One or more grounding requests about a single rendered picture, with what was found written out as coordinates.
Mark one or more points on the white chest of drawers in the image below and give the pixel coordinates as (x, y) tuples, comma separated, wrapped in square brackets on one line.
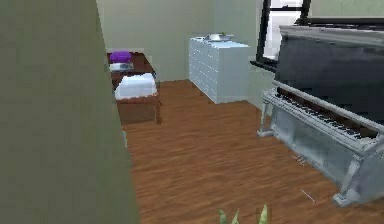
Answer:
[(216, 70)]

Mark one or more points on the green houseplant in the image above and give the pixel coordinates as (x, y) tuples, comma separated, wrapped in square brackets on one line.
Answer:
[(243, 216)]

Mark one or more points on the brown wooden bed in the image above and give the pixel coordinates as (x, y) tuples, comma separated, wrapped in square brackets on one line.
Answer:
[(138, 106)]

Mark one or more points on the grey patterned pillow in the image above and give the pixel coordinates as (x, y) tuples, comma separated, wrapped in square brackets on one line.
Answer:
[(121, 67)]

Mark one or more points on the black framed window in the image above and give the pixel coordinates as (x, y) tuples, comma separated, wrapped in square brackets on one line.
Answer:
[(268, 40)]

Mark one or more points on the grey upright piano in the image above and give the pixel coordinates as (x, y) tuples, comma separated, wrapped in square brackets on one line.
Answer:
[(320, 100)]

